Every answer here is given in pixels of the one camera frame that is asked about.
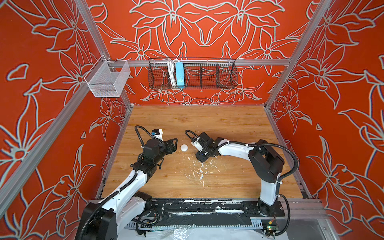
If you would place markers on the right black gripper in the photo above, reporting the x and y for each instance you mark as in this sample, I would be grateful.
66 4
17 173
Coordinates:
199 158

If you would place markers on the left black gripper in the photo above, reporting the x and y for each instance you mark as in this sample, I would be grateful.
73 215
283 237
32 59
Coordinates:
168 145

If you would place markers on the white round charging case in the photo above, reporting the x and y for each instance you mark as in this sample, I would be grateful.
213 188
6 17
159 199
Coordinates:
184 148

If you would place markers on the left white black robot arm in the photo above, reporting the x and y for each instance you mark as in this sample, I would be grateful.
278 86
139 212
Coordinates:
107 218

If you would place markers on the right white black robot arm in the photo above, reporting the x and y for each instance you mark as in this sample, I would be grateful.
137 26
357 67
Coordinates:
267 163

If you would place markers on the light blue power strip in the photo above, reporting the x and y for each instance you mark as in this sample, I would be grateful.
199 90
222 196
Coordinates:
180 75

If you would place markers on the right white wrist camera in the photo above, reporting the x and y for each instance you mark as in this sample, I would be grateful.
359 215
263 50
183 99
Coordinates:
197 145

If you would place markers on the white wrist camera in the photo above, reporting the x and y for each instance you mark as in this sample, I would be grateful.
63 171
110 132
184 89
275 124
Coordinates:
157 133
197 145

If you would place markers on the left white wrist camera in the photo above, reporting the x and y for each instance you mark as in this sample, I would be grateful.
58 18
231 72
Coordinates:
157 133

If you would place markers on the black wire wall basket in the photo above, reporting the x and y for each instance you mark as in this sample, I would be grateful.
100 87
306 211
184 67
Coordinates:
200 73

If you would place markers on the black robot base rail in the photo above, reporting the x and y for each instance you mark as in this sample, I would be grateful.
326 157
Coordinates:
239 214

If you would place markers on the clear plastic wall bin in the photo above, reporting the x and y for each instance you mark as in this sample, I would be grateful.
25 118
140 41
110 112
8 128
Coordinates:
107 79

